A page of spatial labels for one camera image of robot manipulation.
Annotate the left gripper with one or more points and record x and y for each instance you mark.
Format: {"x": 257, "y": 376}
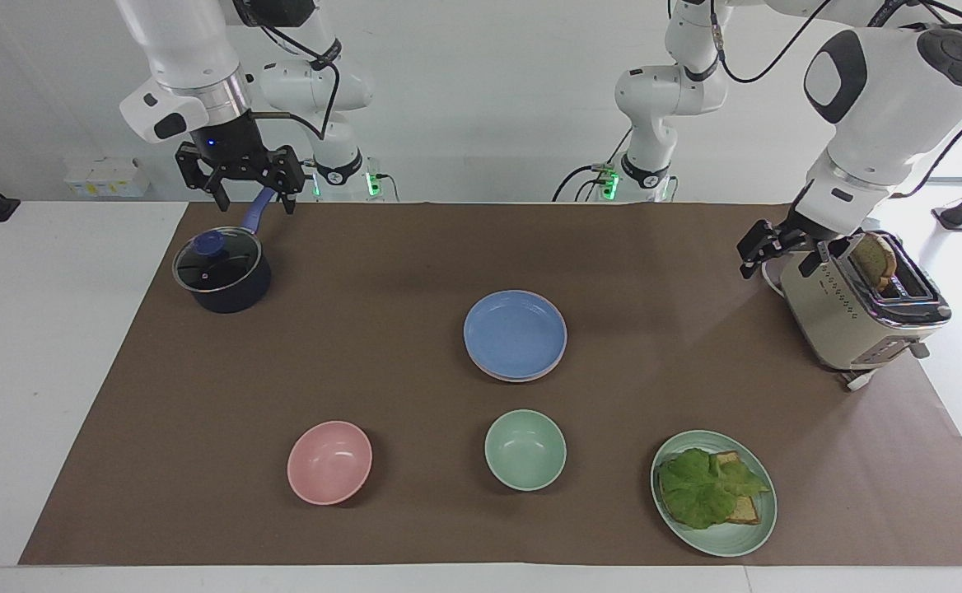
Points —
{"x": 799, "y": 229}

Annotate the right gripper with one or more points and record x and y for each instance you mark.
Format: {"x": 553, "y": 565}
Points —
{"x": 230, "y": 144}

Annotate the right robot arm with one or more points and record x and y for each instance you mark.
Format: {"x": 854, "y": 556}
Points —
{"x": 193, "y": 49}

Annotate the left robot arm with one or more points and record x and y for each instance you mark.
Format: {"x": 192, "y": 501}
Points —
{"x": 884, "y": 99}

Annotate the bread slice with dark crust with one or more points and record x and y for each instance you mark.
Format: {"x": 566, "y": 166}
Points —
{"x": 875, "y": 259}

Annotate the silver toaster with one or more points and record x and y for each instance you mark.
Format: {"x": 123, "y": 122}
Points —
{"x": 843, "y": 321}

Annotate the glass lid with blue knob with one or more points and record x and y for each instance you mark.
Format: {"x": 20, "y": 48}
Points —
{"x": 216, "y": 262}

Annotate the dark blue saucepan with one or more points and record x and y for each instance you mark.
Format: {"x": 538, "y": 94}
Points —
{"x": 238, "y": 295}

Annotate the green lettuce leaf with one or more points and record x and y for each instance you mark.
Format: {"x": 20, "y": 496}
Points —
{"x": 699, "y": 490}

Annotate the toasted bread slice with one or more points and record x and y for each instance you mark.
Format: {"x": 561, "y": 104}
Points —
{"x": 746, "y": 511}

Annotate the blue plate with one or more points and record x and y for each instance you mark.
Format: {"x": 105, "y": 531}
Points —
{"x": 515, "y": 333}

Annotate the green plate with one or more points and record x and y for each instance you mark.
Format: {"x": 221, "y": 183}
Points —
{"x": 728, "y": 539}

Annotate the pink bowl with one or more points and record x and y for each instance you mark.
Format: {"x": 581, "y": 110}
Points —
{"x": 329, "y": 463}

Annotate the green bowl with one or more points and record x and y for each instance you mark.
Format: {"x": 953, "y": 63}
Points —
{"x": 525, "y": 449}

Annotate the white wall socket box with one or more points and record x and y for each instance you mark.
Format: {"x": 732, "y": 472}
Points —
{"x": 106, "y": 179}

